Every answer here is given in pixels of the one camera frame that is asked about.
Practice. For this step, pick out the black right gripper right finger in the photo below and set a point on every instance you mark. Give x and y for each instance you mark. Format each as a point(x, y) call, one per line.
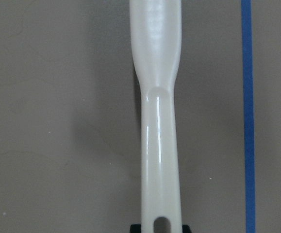
point(182, 229)

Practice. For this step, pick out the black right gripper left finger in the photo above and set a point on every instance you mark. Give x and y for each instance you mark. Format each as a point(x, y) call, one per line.
point(135, 228)

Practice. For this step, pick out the beige hand brush black bristles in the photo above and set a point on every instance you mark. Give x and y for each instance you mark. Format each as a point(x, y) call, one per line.
point(156, 39)

